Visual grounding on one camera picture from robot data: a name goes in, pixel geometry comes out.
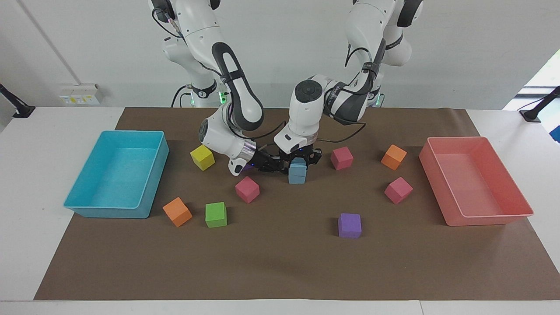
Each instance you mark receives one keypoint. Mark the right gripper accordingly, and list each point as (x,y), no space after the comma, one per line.
(262,161)

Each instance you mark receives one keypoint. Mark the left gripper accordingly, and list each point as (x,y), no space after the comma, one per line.
(302,152)

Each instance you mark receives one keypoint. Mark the blue foam block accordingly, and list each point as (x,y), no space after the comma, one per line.
(297,179)
(298,167)

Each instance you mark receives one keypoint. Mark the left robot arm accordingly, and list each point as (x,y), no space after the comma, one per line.
(306,109)

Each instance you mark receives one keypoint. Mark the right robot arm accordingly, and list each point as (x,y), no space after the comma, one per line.
(199,35)

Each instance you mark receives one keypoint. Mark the purple foam block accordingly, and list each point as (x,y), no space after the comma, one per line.
(349,226)
(248,166)

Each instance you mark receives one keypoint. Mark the pink foam block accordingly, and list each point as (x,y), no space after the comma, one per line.
(341,159)
(247,190)
(398,190)

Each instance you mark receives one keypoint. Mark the yellow foam block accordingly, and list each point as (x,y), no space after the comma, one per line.
(202,158)

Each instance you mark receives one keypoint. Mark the green foam block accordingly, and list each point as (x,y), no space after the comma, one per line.
(216,215)

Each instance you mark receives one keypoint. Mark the orange foam block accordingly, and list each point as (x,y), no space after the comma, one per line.
(393,157)
(177,212)

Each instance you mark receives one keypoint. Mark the blue plastic bin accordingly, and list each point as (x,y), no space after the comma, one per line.
(118,175)

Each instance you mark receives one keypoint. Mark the pink plastic bin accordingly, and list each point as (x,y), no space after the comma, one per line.
(474,183)

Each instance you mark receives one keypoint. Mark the black stand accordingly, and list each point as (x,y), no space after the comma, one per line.
(536,111)
(19,110)

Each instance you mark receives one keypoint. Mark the white wall socket box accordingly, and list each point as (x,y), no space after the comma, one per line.
(81,94)

